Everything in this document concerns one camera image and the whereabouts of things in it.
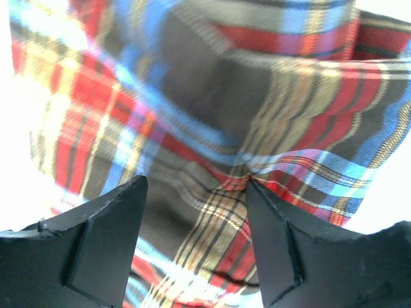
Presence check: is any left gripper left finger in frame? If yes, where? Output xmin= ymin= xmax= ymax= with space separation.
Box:
xmin=1 ymin=176 xmax=148 ymax=307

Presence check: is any red brown plaid shirt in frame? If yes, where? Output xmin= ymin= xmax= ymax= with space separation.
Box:
xmin=8 ymin=1 xmax=410 ymax=307

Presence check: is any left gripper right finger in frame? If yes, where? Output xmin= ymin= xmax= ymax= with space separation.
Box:
xmin=246 ymin=180 xmax=410 ymax=307

